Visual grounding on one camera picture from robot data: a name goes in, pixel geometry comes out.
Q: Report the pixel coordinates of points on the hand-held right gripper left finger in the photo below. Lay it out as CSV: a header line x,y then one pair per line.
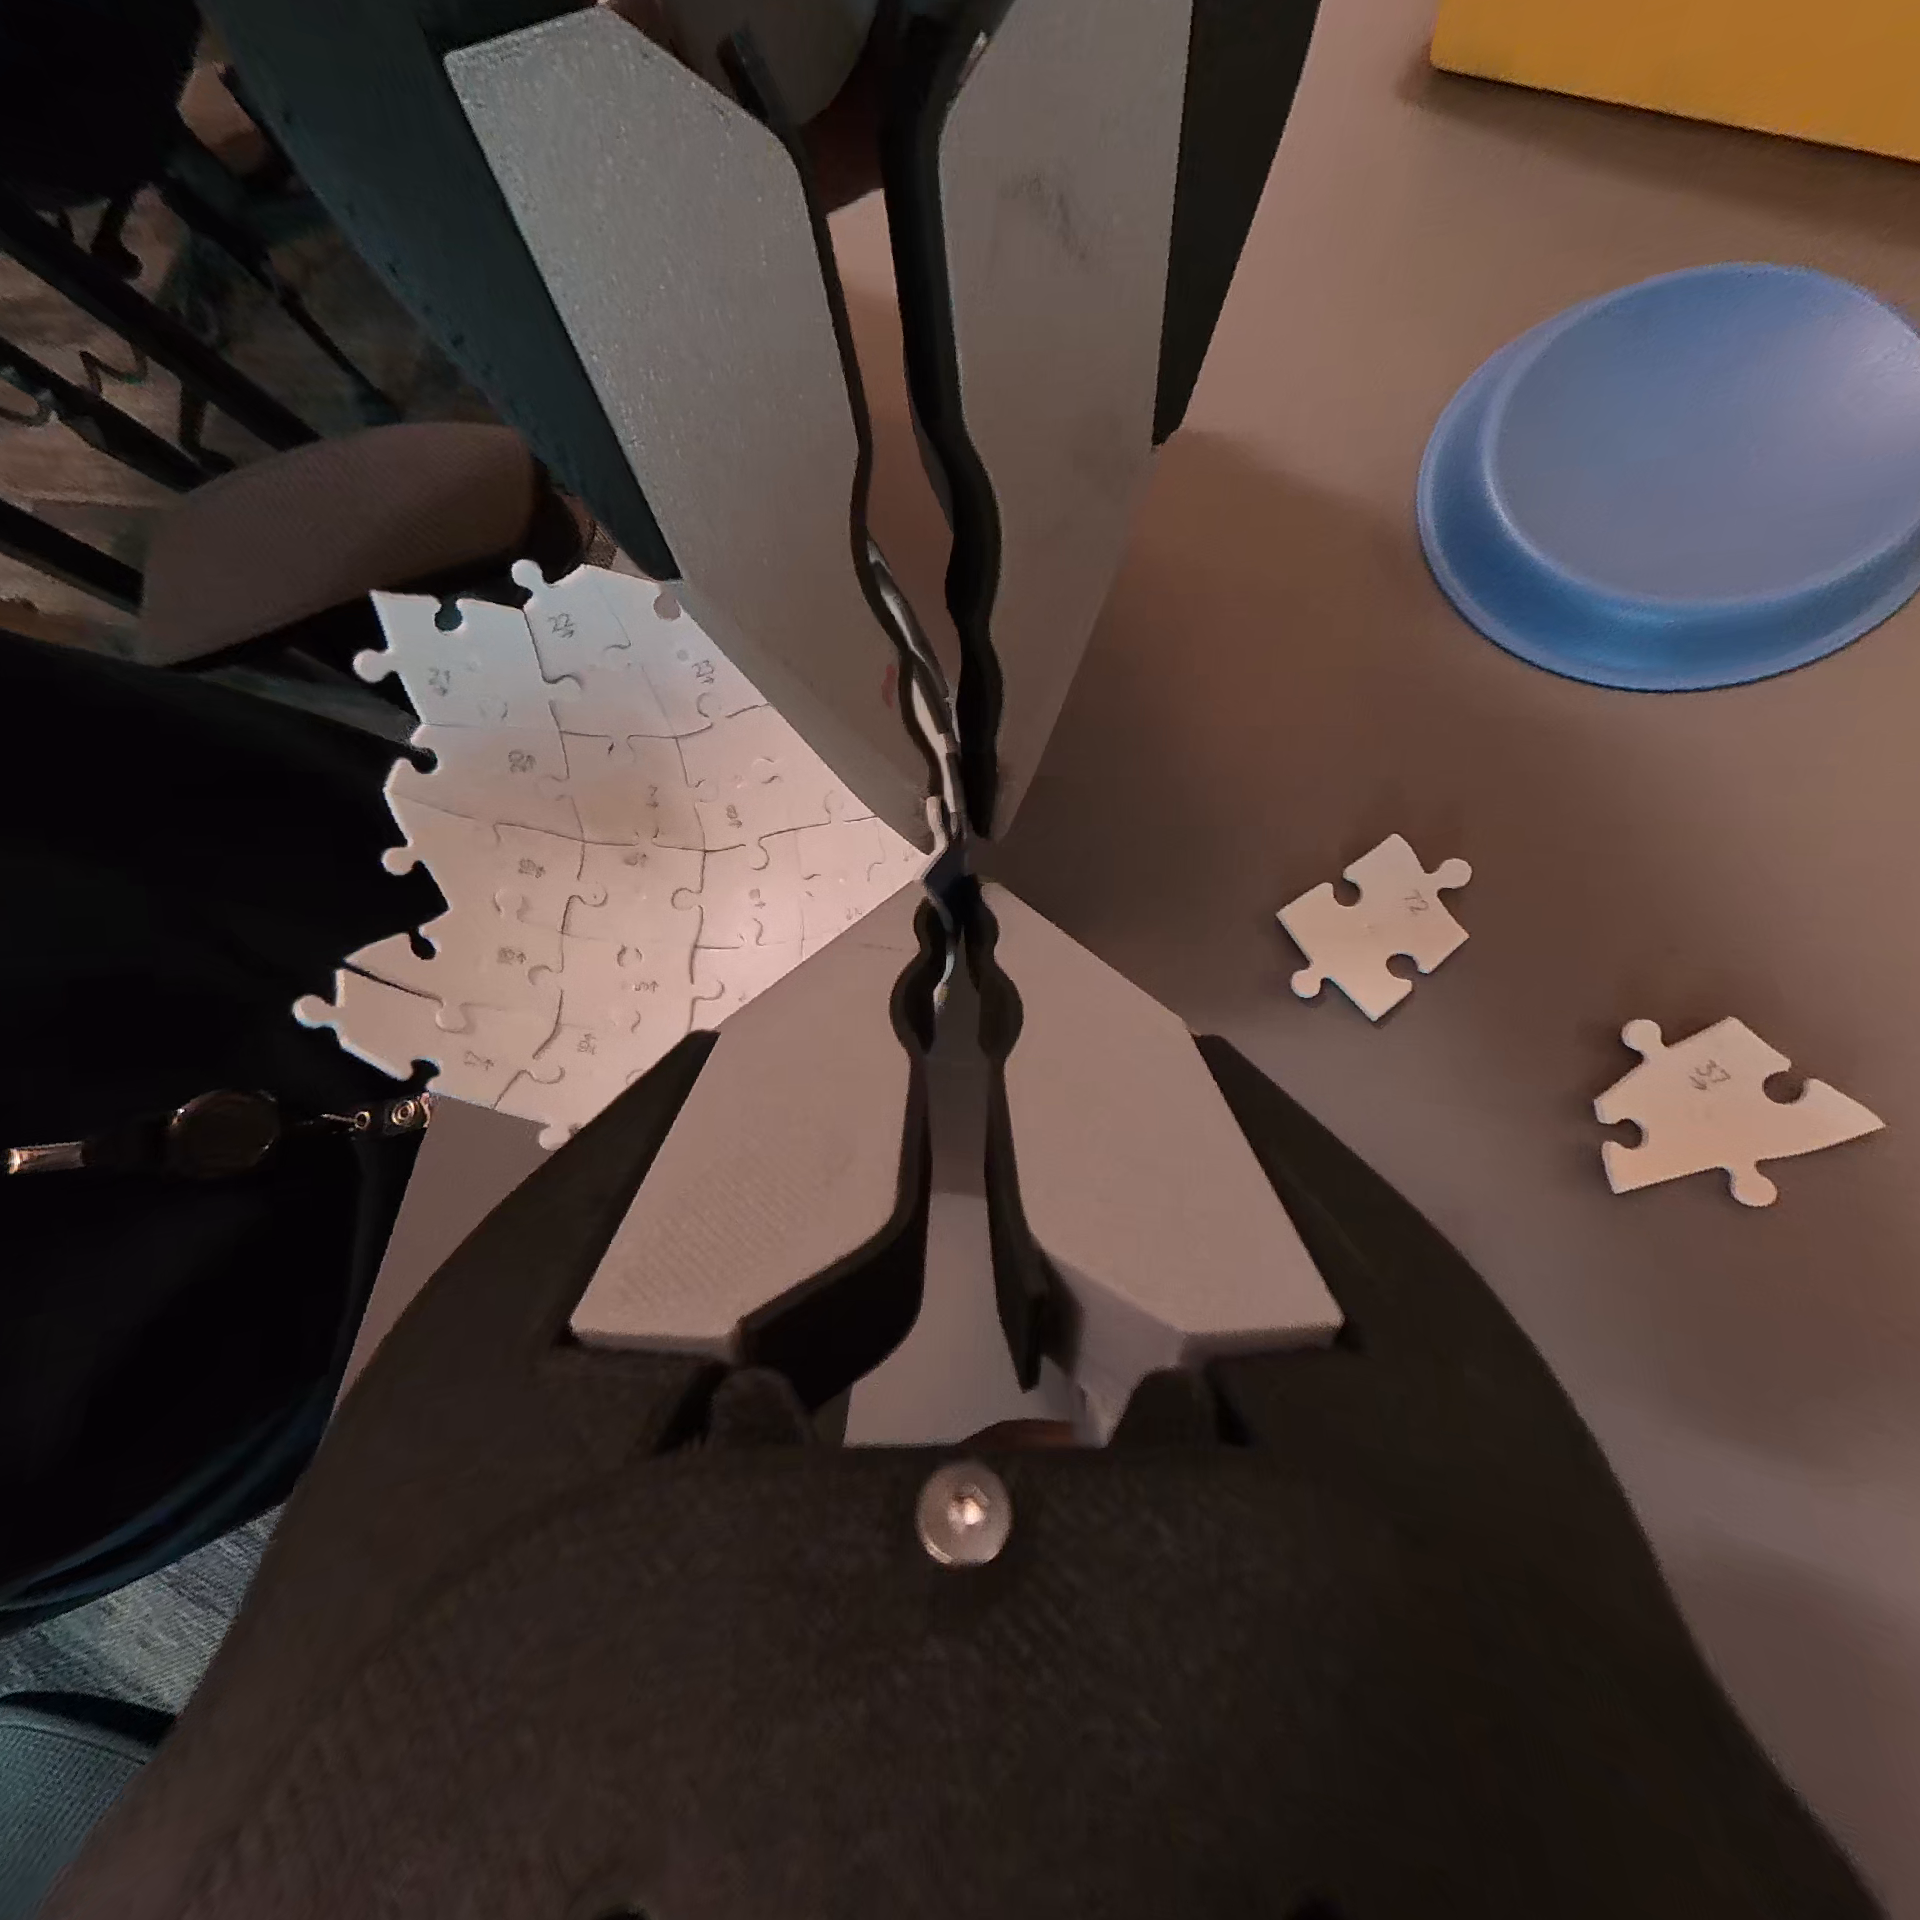
x,y
751,1186

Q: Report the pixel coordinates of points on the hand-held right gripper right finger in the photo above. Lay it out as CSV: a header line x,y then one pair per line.
x,y
1172,1186

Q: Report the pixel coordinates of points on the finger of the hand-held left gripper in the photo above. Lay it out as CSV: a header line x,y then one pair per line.
x,y
1049,299
674,329

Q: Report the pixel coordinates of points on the white partly built puzzle ball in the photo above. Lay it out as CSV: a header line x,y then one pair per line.
x,y
631,841

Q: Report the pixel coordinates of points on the white squarish puzzle piece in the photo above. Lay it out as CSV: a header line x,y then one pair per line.
x,y
1373,932

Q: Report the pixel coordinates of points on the white pointed puzzle piece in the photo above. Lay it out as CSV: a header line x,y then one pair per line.
x,y
1712,1107

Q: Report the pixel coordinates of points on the grey mesh chair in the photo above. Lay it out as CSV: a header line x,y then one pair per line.
x,y
329,525

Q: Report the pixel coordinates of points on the metal badge reel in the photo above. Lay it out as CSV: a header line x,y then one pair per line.
x,y
226,1123

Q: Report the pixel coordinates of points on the blue round dish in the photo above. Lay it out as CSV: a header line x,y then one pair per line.
x,y
1677,481

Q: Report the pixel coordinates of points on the person's dark torso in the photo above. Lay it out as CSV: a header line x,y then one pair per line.
x,y
148,900

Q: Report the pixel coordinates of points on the yellow box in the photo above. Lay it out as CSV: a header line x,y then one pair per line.
x,y
1677,75

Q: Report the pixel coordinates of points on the person's jeans leg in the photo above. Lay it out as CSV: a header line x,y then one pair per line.
x,y
73,1756

